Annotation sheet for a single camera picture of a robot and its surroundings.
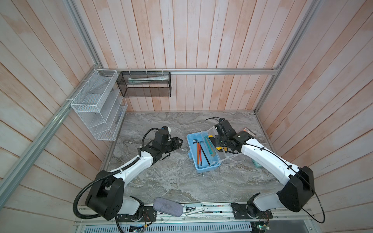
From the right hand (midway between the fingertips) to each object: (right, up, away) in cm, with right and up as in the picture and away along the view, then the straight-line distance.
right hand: (220, 138), depth 84 cm
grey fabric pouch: (-30, -35, -10) cm, 47 cm away
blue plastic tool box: (-10, 0, +12) cm, 16 cm away
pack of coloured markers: (+26, +4, +24) cm, 35 cm away
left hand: (-23, -4, +1) cm, 24 cm away
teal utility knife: (-5, -6, +6) cm, 10 cm away
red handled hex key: (-10, -12, +12) cm, 20 cm away
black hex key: (-9, -10, +13) cm, 19 cm away
